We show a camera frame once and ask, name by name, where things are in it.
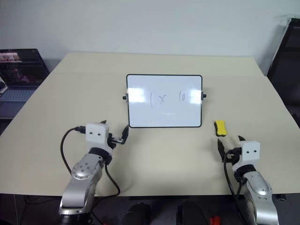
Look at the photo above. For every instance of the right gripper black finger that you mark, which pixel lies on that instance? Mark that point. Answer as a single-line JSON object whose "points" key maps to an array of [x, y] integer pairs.
{"points": [[221, 148], [241, 139]]}

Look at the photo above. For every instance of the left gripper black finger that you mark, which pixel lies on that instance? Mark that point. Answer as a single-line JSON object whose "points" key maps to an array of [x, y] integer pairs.
{"points": [[125, 134], [103, 122]]}

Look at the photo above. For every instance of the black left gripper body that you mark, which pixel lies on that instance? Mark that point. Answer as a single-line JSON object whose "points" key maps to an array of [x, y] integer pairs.
{"points": [[113, 140]]}

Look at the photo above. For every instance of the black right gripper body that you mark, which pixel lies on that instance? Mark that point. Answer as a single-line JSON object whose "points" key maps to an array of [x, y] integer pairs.
{"points": [[235, 155]]}

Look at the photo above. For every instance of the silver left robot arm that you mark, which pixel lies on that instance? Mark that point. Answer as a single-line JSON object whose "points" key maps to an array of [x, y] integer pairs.
{"points": [[80, 178]]}

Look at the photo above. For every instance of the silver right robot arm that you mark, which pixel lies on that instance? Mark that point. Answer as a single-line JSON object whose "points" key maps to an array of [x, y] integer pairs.
{"points": [[260, 194]]}

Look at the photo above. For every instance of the yellow and black eraser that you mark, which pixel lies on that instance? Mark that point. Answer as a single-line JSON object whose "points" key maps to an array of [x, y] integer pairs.
{"points": [[220, 127]]}

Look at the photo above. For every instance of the small red object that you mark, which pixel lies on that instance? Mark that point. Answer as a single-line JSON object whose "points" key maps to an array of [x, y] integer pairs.
{"points": [[215, 221]]}

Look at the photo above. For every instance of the dark rounded shape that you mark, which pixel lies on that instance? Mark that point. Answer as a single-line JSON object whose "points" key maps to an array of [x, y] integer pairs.
{"points": [[138, 214]]}

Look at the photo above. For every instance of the open laptop with lit screen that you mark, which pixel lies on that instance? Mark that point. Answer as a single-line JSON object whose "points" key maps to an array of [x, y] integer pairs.
{"points": [[20, 70]]}

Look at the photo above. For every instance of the small white object beside laptop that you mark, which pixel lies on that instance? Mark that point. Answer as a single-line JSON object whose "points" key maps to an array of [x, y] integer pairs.
{"points": [[2, 86]]}

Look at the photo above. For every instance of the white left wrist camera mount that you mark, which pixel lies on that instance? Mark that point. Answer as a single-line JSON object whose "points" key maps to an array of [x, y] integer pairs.
{"points": [[96, 132]]}

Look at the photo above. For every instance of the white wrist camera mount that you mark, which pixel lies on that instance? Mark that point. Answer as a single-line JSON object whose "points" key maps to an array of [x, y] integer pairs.
{"points": [[250, 152], [96, 132]]}

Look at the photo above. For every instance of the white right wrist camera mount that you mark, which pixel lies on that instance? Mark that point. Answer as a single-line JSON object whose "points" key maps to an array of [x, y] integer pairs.
{"points": [[250, 152]]}

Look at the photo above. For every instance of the white board with black frame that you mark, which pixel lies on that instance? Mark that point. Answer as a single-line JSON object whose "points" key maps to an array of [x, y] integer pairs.
{"points": [[164, 110]]}

